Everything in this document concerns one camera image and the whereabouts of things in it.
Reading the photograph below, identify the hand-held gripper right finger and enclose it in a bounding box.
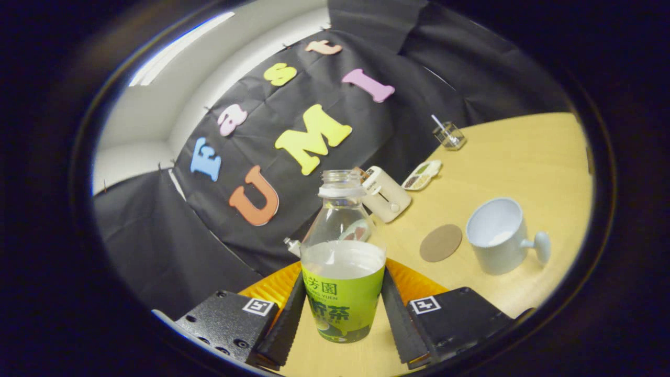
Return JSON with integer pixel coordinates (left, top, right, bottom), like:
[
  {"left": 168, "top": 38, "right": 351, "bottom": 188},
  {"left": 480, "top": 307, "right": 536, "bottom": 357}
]
[{"left": 381, "top": 258, "right": 534, "bottom": 370}]

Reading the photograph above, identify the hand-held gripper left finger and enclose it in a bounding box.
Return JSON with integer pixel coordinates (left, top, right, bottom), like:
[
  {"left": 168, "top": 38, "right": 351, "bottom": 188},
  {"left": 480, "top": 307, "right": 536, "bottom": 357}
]
[{"left": 173, "top": 260, "right": 307, "bottom": 370}]

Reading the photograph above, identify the green label juice bottle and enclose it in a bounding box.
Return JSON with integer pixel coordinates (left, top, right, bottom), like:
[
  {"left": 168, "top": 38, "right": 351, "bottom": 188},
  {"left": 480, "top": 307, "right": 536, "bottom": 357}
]
[{"left": 300, "top": 169, "right": 388, "bottom": 344}]

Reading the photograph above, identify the round brown coaster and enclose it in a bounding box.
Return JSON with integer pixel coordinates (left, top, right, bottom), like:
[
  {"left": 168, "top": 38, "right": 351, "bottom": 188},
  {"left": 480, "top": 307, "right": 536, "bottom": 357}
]
[{"left": 419, "top": 224, "right": 463, "bottom": 263}]

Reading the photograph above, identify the pale blue cup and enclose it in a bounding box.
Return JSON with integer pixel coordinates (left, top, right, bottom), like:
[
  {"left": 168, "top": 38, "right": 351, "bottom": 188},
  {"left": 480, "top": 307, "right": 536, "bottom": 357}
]
[{"left": 465, "top": 197, "right": 552, "bottom": 276}]

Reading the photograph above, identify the white toaster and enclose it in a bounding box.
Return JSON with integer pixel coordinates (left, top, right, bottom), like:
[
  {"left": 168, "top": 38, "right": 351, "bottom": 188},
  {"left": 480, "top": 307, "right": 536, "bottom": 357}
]
[{"left": 355, "top": 166, "right": 412, "bottom": 224}]

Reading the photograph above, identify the divided snack dish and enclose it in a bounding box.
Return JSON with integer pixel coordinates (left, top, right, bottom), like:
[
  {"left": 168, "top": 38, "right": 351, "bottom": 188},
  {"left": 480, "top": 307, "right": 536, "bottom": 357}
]
[{"left": 401, "top": 160, "right": 443, "bottom": 191}]

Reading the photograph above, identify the black backdrop cloth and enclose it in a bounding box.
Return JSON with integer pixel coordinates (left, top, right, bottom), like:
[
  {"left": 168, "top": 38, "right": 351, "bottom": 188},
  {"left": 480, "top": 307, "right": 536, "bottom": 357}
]
[{"left": 93, "top": 0, "right": 571, "bottom": 320}]

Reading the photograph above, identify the clear square glass holder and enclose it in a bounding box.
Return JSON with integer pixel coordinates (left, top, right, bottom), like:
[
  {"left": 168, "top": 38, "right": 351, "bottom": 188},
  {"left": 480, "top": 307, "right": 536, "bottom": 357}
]
[{"left": 433, "top": 121, "right": 467, "bottom": 151}]

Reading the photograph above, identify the wooden table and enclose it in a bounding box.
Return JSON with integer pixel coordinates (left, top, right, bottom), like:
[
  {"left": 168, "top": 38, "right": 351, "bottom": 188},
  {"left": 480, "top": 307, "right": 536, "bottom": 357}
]
[{"left": 238, "top": 112, "right": 595, "bottom": 377}]

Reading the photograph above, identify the long ceiling light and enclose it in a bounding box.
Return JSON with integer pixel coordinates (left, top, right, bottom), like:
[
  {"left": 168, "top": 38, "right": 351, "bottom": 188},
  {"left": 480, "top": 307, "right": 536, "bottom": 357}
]
[{"left": 128, "top": 12, "right": 236, "bottom": 87}]

